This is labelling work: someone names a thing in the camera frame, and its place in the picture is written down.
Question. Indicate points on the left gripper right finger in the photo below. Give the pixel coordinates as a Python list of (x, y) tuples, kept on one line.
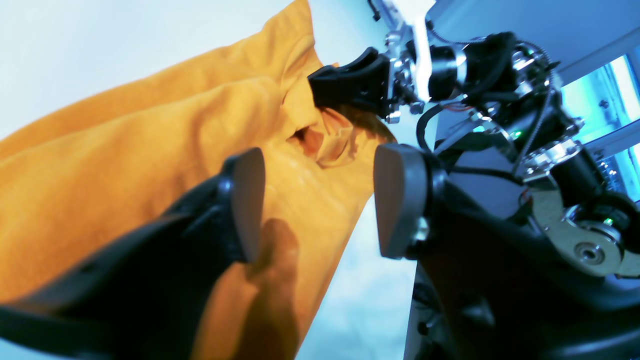
[(501, 291)]

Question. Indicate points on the orange T-shirt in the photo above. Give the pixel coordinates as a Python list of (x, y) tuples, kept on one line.
[(75, 180)]

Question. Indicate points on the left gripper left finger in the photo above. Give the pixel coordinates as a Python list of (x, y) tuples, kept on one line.
[(142, 296)]

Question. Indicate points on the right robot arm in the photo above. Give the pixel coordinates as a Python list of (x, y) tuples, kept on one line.
[(488, 106)]

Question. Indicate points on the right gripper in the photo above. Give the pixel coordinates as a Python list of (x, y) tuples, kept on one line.
[(411, 73)]

